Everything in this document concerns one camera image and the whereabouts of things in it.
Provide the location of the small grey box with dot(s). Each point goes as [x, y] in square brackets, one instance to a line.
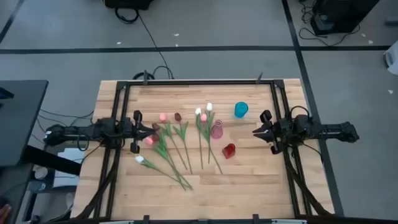
[391, 21]

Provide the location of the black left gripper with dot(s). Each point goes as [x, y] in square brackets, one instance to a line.
[136, 132]

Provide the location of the blue glass vase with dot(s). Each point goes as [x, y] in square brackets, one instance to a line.
[241, 109]

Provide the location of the pink glass vase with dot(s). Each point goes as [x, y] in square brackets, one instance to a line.
[216, 130]

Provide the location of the large black equipment box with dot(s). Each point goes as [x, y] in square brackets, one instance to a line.
[342, 12]

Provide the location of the black equipment case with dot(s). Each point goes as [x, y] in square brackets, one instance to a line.
[127, 3]

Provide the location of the black slanted beam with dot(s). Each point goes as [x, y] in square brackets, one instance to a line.
[53, 160]

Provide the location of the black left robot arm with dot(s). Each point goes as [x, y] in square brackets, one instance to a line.
[77, 132]

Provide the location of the person's hand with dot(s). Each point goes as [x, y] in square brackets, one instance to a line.
[4, 214]

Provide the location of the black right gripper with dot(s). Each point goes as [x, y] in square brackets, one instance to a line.
[275, 132]

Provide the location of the red glass vase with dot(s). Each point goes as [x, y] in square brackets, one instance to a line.
[229, 151]

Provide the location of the black desk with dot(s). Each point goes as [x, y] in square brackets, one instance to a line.
[18, 124]

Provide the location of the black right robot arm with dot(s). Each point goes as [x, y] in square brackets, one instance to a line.
[326, 130]

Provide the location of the white plastic object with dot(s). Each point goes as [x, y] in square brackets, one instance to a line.
[392, 59]

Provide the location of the black metal table frame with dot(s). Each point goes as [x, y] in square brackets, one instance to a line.
[267, 82]

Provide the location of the white round cup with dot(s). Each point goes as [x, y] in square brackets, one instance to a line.
[40, 173]

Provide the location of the white sheet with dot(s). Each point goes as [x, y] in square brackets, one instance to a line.
[73, 154]

